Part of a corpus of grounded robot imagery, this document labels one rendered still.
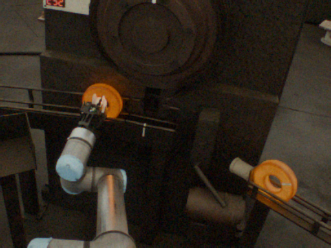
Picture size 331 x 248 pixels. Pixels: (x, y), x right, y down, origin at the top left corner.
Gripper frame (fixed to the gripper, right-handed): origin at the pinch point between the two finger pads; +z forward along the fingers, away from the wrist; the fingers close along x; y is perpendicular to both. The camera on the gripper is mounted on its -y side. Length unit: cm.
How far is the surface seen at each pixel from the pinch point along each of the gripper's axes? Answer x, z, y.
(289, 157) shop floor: -102, 67, -99
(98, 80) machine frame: 3.6, 6.6, 2.8
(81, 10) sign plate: 12.1, 17.3, 27.7
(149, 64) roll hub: -19.6, -5.1, 27.1
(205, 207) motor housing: -48, -26, -20
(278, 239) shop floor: -92, -4, -79
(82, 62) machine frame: 10.5, 8.6, 8.8
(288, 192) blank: -73, -25, 1
